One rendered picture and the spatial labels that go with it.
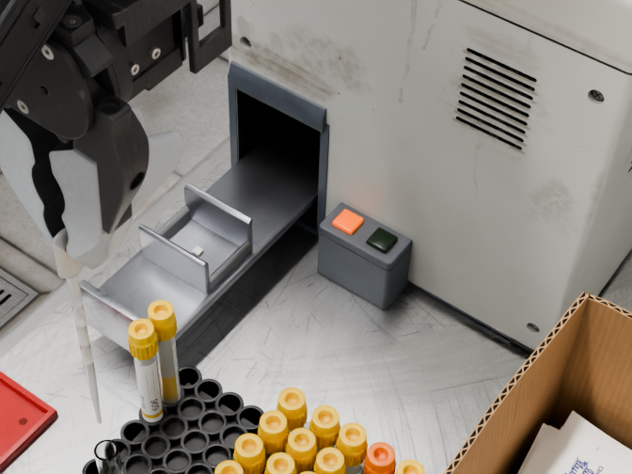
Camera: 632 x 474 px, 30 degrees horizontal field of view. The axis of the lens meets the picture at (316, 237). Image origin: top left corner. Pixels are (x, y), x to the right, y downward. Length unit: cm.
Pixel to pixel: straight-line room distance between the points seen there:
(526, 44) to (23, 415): 39
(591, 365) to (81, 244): 33
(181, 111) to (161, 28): 181
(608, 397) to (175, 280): 29
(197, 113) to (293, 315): 146
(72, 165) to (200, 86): 186
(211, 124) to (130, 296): 146
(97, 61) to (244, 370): 41
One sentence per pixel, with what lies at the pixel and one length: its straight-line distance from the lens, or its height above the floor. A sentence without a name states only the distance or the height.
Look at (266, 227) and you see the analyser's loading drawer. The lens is 82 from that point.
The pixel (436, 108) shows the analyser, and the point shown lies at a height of 105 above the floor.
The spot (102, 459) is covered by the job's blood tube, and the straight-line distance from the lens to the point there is 64.
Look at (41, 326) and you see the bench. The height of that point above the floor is 87.
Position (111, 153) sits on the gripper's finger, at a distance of 44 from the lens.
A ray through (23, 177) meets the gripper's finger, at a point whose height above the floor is 117.
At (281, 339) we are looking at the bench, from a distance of 81.
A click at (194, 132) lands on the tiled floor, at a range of 222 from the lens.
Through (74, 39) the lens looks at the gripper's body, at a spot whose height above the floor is 127.
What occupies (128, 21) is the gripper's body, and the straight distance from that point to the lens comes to 42.
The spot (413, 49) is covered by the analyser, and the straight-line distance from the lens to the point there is 70.
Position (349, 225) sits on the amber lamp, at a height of 93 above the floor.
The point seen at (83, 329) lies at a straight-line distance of 56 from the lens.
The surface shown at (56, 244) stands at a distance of 51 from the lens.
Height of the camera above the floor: 153
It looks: 48 degrees down
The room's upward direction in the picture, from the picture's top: 2 degrees clockwise
